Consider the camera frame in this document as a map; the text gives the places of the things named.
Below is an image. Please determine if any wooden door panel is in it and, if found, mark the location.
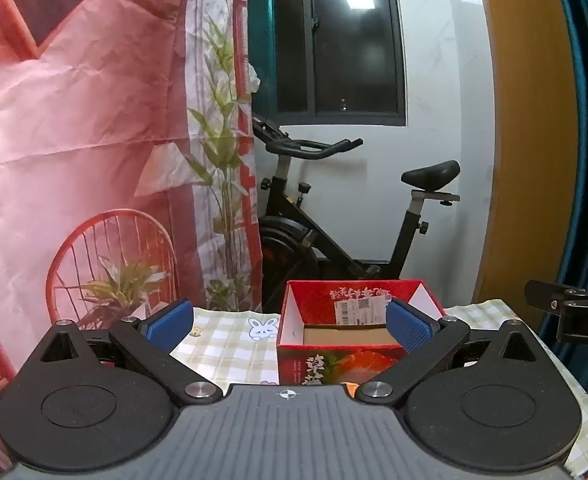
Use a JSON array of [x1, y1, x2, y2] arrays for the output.
[[471, 0, 588, 336]]

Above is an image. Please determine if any black exercise bike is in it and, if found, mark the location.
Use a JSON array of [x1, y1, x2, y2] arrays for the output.
[[251, 115, 462, 313]]

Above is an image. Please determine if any red printed backdrop cloth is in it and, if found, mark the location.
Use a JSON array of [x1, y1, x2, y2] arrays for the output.
[[0, 0, 265, 476]]

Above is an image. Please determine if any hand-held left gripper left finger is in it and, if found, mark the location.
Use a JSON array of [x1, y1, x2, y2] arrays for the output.
[[16, 298, 225, 406]]

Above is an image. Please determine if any dark framed window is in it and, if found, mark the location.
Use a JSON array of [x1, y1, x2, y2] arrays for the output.
[[269, 0, 407, 127]]

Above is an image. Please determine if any green checked bunny tablecloth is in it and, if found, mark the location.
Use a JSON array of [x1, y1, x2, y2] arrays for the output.
[[169, 300, 588, 478]]

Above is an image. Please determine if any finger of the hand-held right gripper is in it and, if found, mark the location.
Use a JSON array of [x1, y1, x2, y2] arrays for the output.
[[524, 280, 588, 313]]

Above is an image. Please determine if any red strawberry print cardboard box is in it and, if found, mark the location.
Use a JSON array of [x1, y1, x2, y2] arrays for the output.
[[276, 279, 447, 388]]

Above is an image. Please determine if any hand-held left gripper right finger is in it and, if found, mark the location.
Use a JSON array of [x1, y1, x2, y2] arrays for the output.
[[356, 298, 567, 406]]

